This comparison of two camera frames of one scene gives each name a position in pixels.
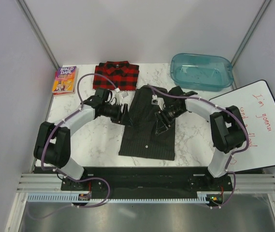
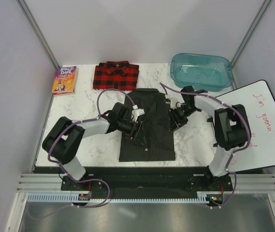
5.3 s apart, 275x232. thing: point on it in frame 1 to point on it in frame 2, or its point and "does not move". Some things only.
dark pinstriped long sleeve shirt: (140, 140) does not move
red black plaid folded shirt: (124, 75) does not move
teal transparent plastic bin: (197, 72) does not move
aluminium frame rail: (244, 183) does not move
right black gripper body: (165, 114) to (180, 114)
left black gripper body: (116, 117) to (128, 128)
